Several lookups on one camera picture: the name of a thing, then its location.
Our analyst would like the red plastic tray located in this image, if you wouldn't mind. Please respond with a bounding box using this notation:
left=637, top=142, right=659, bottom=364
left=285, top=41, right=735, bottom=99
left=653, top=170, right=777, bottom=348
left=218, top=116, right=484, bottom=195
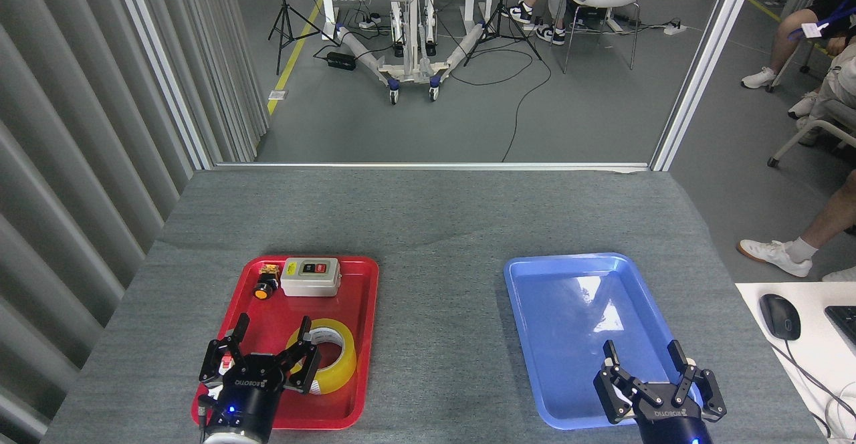
left=192, top=255, right=379, bottom=430

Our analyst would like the yellow tape roll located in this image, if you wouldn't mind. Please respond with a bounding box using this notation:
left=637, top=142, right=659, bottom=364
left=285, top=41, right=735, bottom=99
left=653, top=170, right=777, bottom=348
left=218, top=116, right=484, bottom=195
left=284, top=318, right=357, bottom=395

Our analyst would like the black keyboard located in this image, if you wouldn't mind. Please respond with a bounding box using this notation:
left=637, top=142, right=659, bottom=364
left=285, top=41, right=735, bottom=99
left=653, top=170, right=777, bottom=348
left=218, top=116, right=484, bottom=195
left=824, top=305, right=856, bottom=354

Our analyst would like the person with white shoe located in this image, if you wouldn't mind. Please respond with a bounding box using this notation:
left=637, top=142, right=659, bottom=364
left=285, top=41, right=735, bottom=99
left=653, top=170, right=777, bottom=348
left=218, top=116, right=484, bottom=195
left=737, top=170, right=856, bottom=283

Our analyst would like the person in black shorts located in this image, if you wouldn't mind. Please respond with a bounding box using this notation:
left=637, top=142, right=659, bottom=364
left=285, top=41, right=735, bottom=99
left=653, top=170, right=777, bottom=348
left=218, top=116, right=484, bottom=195
left=741, top=0, right=856, bottom=90

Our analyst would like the long black floor cable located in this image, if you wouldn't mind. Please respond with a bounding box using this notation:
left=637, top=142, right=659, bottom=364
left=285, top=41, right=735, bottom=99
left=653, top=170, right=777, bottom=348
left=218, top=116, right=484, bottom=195
left=448, top=36, right=553, bottom=162

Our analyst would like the blue plastic tray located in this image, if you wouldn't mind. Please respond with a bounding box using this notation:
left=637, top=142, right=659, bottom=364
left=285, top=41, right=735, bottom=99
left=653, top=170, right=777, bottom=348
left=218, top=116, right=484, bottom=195
left=503, top=252, right=704, bottom=430

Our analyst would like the white frame wheeled chair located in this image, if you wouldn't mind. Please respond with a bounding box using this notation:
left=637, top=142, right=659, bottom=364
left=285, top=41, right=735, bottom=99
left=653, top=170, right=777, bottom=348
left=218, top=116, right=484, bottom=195
left=767, top=100, right=856, bottom=169

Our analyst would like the silver frame post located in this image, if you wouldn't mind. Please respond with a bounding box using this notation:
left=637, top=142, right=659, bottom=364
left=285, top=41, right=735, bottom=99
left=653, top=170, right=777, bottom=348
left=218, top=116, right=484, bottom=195
left=650, top=0, right=763, bottom=172
left=110, top=0, right=215, bottom=171

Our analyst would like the silver frame crossbar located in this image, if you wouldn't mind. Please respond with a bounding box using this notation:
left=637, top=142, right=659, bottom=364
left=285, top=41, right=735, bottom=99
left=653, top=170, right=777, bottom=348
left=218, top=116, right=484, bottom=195
left=214, top=161, right=651, bottom=172

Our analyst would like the grey two-button switch box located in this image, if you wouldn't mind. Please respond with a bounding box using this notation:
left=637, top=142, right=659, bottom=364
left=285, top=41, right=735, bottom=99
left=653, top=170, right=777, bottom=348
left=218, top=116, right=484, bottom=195
left=280, top=257, right=342, bottom=298

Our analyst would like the black computer mouse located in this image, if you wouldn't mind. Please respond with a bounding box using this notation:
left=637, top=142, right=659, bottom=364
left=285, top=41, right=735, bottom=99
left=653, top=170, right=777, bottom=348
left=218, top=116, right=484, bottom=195
left=759, top=294, right=802, bottom=342

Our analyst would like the black tripod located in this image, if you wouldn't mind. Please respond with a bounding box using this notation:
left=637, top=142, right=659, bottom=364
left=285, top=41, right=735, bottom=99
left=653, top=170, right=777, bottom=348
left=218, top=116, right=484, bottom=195
left=267, top=0, right=342, bottom=76
left=463, top=0, right=542, bottom=67

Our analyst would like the white wheeled stand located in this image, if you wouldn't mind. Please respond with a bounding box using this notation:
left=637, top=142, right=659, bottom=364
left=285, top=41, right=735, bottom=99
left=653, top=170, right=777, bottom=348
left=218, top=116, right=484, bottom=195
left=334, top=0, right=486, bottom=105

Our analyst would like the grey felt table cover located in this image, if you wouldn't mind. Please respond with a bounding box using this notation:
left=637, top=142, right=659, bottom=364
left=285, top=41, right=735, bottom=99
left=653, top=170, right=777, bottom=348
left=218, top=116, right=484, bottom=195
left=40, top=166, right=827, bottom=444

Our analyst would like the black mouse cable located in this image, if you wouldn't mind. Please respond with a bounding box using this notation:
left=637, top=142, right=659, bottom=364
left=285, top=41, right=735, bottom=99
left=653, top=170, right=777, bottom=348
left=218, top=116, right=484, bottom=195
left=776, top=338, right=856, bottom=425

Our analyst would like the orange push button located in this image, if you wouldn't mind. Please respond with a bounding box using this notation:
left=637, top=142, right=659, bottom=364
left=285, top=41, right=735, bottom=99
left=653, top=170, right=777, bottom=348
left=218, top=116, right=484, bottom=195
left=253, top=263, right=282, bottom=301

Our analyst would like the person in beige trousers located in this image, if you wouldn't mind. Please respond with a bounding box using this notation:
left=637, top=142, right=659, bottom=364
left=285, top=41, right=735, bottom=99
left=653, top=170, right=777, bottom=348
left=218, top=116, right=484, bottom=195
left=788, top=43, right=856, bottom=147

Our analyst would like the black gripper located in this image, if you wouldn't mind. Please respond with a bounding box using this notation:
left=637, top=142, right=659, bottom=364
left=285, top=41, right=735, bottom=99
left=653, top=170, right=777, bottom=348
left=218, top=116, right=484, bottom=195
left=199, top=313, right=323, bottom=439
left=593, top=340, right=728, bottom=444

